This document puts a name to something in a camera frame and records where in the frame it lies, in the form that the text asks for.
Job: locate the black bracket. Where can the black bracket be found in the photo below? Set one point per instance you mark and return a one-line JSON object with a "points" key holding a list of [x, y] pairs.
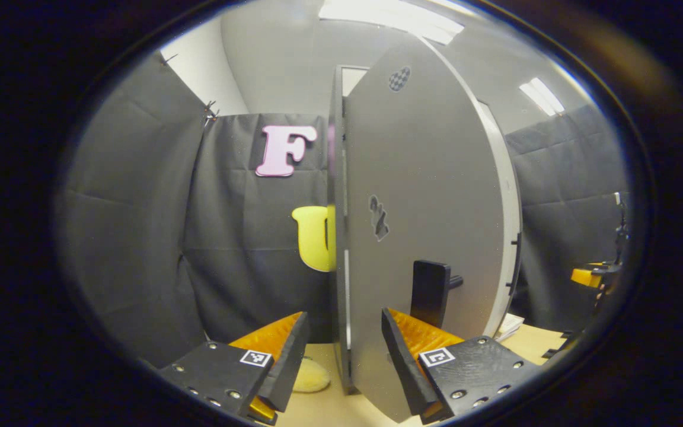
{"points": [[558, 346]]}

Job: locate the grey and white cabinet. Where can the grey and white cabinet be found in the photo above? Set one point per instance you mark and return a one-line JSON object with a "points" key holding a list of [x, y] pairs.
{"points": [[337, 296]]}

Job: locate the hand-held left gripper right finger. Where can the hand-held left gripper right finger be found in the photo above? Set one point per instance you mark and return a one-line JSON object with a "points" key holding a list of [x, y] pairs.
{"points": [[404, 367]]}

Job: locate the grey cabinet door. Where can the grey cabinet door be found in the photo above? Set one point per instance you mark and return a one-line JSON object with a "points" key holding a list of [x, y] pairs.
{"points": [[430, 166], [517, 207]]}

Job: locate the ceiling light panel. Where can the ceiling light panel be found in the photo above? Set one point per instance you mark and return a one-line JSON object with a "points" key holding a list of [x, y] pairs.
{"points": [[542, 95], [389, 18]]}

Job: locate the white paper stack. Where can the white paper stack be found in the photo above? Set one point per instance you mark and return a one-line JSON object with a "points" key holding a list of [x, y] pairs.
{"points": [[510, 327]]}

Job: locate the pale yellow soft object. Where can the pale yellow soft object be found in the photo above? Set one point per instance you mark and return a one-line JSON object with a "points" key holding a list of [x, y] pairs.
{"points": [[310, 376]]}

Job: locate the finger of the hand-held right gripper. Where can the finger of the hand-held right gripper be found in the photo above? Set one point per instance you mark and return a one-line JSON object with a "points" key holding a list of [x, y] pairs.
{"points": [[587, 276]]}

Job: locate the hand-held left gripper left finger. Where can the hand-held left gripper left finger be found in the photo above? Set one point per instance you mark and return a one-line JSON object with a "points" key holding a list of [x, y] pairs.
{"points": [[285, 367]]}

